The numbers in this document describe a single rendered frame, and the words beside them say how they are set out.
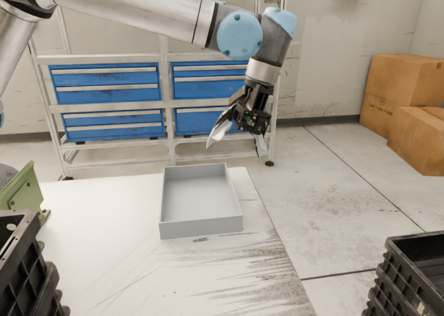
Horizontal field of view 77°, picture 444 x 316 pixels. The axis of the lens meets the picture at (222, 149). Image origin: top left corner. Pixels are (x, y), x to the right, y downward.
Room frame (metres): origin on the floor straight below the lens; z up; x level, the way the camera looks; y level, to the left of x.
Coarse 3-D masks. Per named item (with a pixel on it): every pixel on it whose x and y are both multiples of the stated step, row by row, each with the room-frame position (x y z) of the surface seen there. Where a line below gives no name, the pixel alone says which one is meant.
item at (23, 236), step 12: (0, 216) 0.32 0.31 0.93; (12, 216) 0.32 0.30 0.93; (24, 216) 0.32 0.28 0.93; (36, 216) 0.32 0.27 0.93; (24, 228) 0.29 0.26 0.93; (36, 228) 0.31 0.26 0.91; (12, 240) 0.27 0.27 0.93; (24, 240) 0.28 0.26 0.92; (0, 252) 0.25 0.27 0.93; (12, 252) 0.25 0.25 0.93; (24, 252) 0.27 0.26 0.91; (0, 264) 0.23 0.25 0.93; (12, 264) 0.24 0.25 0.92; (0, 276) 0.22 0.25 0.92; (12, 276) 0.24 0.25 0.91; (0, 288) 0.21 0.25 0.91
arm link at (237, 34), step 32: (32, 0) 0.48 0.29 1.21; (64, 0) 0.49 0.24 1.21; (96, 0) 0.48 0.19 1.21; (128, 0) 0.49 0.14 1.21; (160, 0) 0.49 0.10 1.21; (192, 0) 0.51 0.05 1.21; (160, 32) 0.51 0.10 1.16; (192, 32) 0.50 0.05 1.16; (224, 32) 0.48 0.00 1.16; (256, 32) 0.48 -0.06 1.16
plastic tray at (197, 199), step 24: (168, 168) 0.78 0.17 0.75; (192, 168) 0.79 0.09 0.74; (216, 168) 0.80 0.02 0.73; (168, 192) 0.70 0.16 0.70; (192, 192) 0.70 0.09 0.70; (216, 192) 0.70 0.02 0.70; (168, 216) 0.59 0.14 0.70; (192, 216) 0.59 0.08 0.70; (216, 216) 0.59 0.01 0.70; (240, 216) 0.54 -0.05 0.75
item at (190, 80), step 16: (176, 64) 2.05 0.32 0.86; (192, 64) 2.06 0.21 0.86; (208, 64) 2.08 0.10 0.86; (224, 64) 2.11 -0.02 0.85; (240, 64) 2.13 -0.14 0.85; (176, 80) 2.03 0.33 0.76; (192, 80) 2.05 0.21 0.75; (208, 80) 2.07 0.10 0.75; (224, 80) 2.10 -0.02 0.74; (240, 80) 2.12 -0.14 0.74; (176, 96) 2.04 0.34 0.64; (192, 96) 2.06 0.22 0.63; (208, 96) 2.08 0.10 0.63; (224, 96) 2.10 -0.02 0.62; (176, 112) 2.03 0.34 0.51; (192, 112) 2.06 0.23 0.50; (208, 112) 2.08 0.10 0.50; (176, 128) 2.04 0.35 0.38; (192, 128) 2.06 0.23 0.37; (208, 128) 2.08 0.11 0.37
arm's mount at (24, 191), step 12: (24, 168) 0.58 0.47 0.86; (12, 180) 0.52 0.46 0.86; (24, 180) 0.56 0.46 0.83; (36, 180) 0.61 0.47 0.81; (0, 192) 0.47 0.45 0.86; (12, 192) 0.51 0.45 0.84; (24, 192) 0.54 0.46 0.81; (36, 192) 0.59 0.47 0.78; (0, 204) 0.46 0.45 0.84; (12, 204) 0.49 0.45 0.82; (24, 204) 0.53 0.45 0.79; (36, 204) 0.57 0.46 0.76
